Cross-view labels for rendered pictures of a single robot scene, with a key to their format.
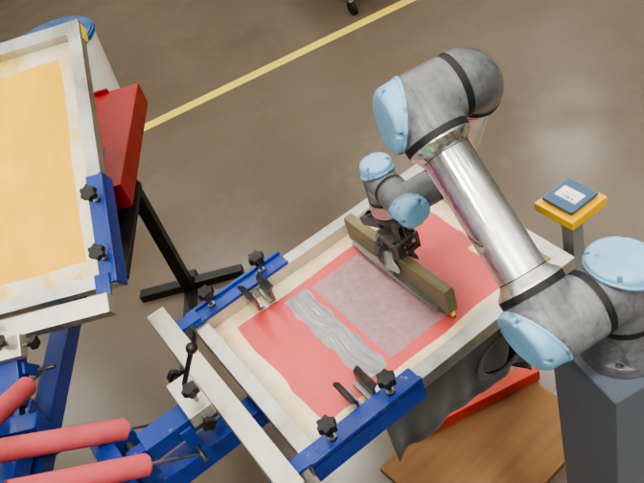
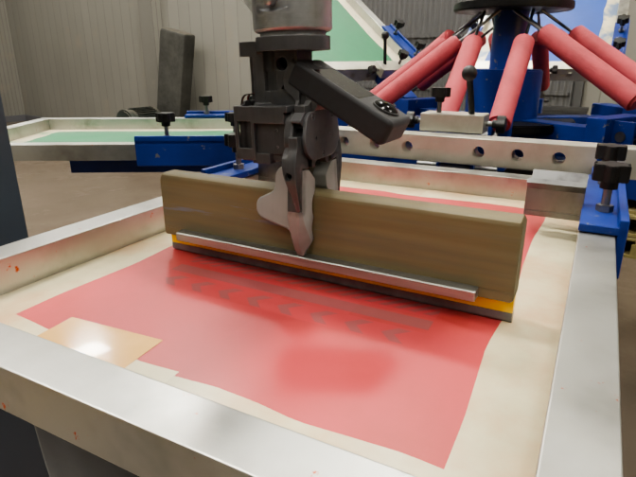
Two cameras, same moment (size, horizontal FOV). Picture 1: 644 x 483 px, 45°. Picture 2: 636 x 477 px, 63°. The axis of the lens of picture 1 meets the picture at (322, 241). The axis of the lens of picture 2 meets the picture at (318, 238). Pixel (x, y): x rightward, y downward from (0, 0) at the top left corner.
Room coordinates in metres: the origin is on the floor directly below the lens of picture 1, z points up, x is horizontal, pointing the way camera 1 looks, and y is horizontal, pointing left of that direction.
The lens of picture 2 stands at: (1.78, -0.50, 1.18)
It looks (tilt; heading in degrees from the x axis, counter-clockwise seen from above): 19 degrees down; 139
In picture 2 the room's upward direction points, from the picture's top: straight up
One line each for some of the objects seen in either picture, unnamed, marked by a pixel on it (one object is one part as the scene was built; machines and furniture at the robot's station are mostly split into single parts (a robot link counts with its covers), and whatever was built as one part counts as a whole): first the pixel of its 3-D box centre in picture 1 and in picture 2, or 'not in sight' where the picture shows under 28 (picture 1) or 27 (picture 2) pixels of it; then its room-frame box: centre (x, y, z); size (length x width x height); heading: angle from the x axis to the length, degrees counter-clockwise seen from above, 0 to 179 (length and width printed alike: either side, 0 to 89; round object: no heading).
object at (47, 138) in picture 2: not in sight; (185, 105); (0.40, 0.20, 1.05); 1.08 x 0.61 x 0.23; 51
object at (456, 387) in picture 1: (451, 372); not in sight; (1.20, -0.19, 0.77); 0.46 x 0.09 x 0.36; 111
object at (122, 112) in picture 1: (73, 157); not in sight; (2.37, 0.69, 1.06); 0.61 x 0.46 x 0.12; 171
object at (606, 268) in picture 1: (618, 283); not in sight; (0.80, -0.43, 1.37); 0.13 x 0.12 x 0.14; 103
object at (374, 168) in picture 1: (379, 179); not in sight; (1.36, -0.17, 1.30); 0.09 x 0.08 x 0.11; 13
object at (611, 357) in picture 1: (622, 326); not in sight; (0.80, -0.44, 1.25); 0.15 x 0.15 x 0.10
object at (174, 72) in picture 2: not in sight; (149, 93); (-4.65, 2.28, 0.76); 0.91 x 0.90 x 1.53; 100
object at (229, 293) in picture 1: (241, 294); (601, 214); (1.52, 0.25, 0.97); 0.30 x 0.05 x 0.07; 111
